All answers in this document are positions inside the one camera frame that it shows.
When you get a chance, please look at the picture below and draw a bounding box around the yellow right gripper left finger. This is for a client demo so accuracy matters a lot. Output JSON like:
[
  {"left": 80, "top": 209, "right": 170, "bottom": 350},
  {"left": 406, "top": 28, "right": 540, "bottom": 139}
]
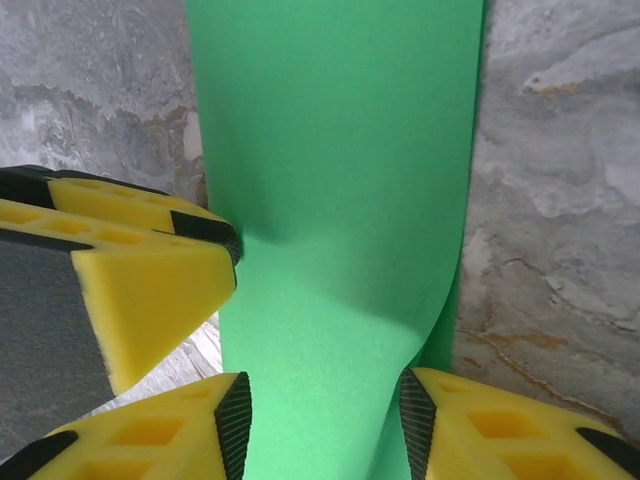
[{"left": 0, "top": 371, "right": 254, "bottom": 480}]

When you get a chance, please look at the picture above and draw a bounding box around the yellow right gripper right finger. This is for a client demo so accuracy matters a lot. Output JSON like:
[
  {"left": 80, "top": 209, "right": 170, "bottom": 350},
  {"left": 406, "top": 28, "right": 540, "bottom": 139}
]
[{"left": 398, "top": 367, "right": 640, "bottom": 480}]

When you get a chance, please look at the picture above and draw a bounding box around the green paper sheet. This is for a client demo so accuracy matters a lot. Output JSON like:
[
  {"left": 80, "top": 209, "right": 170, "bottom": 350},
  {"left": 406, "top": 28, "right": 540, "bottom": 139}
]
[{"left": 184, "top": 0, "right": 489, "bottom": 480}]

